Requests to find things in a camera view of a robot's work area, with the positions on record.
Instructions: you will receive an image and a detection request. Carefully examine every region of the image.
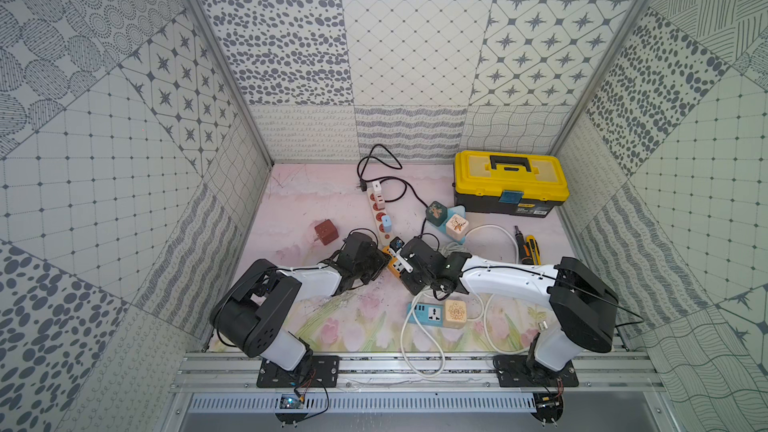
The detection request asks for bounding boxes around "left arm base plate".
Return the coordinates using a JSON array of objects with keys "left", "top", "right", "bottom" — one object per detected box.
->
[{"left": 257, "top": 355, "right": 340, "bottom": 389}]

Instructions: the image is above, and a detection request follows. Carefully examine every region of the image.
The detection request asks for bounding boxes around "pink deer cube adapter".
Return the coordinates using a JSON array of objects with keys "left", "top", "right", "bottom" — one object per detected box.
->
[{"left": 445, "top": 214, "right": 469, "bottom": 242}]

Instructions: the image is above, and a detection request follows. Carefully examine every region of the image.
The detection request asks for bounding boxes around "beige wooden cube adapter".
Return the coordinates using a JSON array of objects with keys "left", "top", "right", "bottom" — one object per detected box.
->
[{"left": 442, "top": 300, "right": 468, "bottom": 329}]

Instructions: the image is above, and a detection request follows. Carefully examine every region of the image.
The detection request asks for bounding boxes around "dark green cube adapter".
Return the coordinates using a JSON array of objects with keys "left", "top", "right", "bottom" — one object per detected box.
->
[{"left": 425, "top": 201, "right": 448, "bottom": 228}]

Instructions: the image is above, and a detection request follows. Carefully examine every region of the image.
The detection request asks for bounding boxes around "white power cable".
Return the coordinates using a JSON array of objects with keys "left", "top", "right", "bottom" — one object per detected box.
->
[{"left": 398, "top": 224, "right": 520, "bottom": 380}]

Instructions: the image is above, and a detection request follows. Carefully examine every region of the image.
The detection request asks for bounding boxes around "blue plug on strip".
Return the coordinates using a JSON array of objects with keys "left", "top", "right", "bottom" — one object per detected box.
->
[{"left": 381, "top": 214, "right": 393, "bottom": 234}]

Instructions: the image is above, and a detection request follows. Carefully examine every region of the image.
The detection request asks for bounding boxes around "orange power strip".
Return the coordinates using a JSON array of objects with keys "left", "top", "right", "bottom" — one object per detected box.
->
[{"left": 383, "top": 246, "right": 404, "bottom": 278}]

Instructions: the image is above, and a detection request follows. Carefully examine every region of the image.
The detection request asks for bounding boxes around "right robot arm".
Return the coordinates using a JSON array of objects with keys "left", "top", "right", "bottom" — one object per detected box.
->
[{"left": 392, "top": 237, "right": 618, "bottom": 372}]

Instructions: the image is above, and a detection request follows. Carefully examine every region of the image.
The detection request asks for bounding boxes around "aluminium rail frame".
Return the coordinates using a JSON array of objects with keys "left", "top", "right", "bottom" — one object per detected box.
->
[{"left": 170, "top": 348, "right": 665, "bottom": 393}]

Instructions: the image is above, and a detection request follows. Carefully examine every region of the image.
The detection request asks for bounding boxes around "white long power strip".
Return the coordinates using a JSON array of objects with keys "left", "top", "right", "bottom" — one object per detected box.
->
[{"left": 368, "top": 181, "right": 393, "bottom": 245}]

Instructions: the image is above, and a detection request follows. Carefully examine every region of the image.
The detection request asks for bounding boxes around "black screwdriver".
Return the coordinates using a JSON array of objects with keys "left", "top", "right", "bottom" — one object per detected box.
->
[{"left": 514, "top": 226, "right": 531, "bottom": 265}]

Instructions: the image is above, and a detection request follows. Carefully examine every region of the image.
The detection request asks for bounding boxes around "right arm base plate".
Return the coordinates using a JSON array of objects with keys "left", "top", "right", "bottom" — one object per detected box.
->
[{"left": 492, "top": 355, "right": 579, "bottom": 389}]

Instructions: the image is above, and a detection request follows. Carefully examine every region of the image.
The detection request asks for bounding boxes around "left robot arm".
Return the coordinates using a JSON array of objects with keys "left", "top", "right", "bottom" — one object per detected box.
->
[{"left": 209, "top": 232, "right": 391, "bottom": 377}]

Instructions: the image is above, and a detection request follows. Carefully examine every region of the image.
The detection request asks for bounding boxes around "blue white power strip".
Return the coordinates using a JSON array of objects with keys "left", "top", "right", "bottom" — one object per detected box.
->
[{"left": 408, "top": 303, "right": 445, "bottom": 327}]

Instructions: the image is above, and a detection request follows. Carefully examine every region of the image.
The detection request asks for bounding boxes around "yellow utility knife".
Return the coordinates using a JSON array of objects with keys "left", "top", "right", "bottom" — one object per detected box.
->
[{"left": 525, "top": 235, "right": 542, "bottom": 265}]

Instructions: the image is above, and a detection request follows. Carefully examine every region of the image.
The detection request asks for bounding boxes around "black power cable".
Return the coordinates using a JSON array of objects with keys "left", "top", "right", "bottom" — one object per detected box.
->
[{"left": 356, "top": 143, "right": 442, "bottom": 235}]

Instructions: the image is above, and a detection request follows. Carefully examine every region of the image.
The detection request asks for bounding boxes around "light blue triangular socket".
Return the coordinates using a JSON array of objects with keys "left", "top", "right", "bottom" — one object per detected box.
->
[{"left": 444, "top": 206, "right": 470, "bottom": 243}]

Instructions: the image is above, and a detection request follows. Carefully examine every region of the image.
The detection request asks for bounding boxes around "dark red cube adapter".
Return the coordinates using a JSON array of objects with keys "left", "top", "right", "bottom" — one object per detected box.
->
[{"left": 314, "top": 219, "right": 339, "bottom": 246}]

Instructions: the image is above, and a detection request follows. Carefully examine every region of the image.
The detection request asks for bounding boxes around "yellow black toolbox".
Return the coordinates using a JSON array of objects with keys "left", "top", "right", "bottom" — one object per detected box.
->
[{"left": 454, "top": 150, "right": 570, "bottom": 218}]

